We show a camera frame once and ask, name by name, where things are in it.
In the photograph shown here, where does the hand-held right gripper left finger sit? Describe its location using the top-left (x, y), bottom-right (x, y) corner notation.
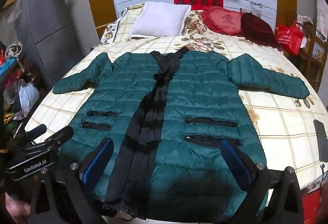
top-left (29, 137), bottom-right (114, 224)

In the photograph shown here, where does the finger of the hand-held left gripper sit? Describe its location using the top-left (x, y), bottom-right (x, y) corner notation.
top-left (15, 124), bottom-right (48, 143)
top-left (33, 126), bottom-right (74, 150)

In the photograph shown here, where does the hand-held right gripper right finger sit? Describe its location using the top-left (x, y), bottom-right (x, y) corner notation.
top-left (222, 139), bottom-right (308, 224)

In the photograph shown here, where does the green puffer jacket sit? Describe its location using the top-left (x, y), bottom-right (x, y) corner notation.
top-left (52, 50), bottom-right (310, 221)

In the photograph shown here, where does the pile of colourful clothes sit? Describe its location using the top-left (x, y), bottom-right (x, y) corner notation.
top-left (0, 39), bottom-right (26, 122)

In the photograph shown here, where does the person's left hand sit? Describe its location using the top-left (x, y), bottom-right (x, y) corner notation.
top-left (5, 193), bottom-right (32, 224)

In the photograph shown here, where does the white plastic bag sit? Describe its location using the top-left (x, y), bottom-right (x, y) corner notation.
top-left (18, 79), bottom-right (40, 117)

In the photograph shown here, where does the floral checked bed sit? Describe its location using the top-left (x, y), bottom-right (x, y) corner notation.
top-left (24, 3), bottom-right (328, 224)

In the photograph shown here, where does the black phone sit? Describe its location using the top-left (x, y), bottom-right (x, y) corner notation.
top-left (313, 119), bottom-right (328, 163)

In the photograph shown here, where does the grey refrigerator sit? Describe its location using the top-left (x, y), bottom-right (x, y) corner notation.
top-left (15, 0), bottom-right (99, 86)

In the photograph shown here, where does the wooden chair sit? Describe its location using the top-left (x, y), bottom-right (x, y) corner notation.
top-left (297, 16), bottom-right (326, 91)

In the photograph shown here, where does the red shopping bag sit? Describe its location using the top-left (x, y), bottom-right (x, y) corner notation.
top-left (275, 21), bottom-right (304, 56)

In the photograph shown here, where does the dark red cushion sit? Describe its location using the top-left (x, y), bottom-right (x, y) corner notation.
top-left (239, 12), bottom-right (282, 51)

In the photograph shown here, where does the round red cushion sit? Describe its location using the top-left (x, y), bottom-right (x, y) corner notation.
top-left (200, 6), bottom-right (244, 36)

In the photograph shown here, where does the white pillow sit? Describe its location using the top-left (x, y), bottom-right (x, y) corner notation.
top-left (129, 1), bottom-right (192, 37)

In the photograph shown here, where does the pink floral cloth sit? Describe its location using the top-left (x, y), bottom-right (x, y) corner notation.
top-left (315, 0), bottom-right (328, 42)

